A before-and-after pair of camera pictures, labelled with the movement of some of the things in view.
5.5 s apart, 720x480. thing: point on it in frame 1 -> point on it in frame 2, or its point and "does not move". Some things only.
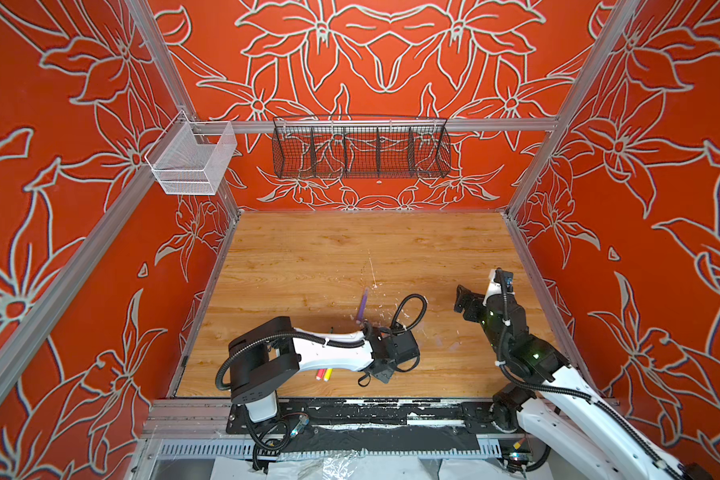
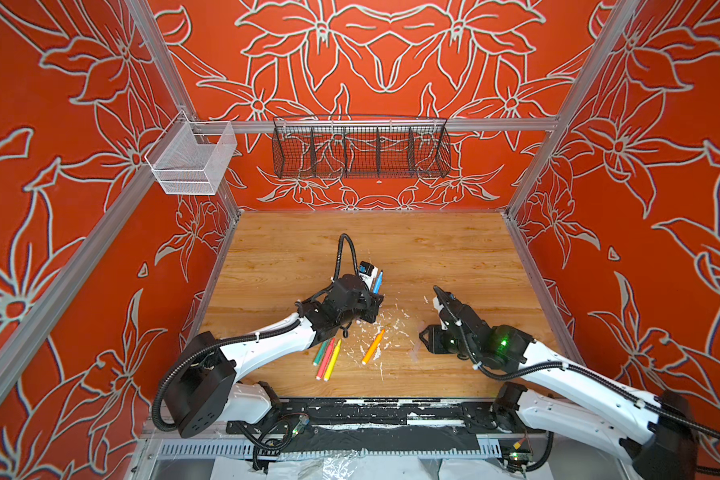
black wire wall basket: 360,147 does not move
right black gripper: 476,306 -> 432,336
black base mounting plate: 372,416 does not move
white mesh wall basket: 191,157 does not move
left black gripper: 386,375 -> 371,303
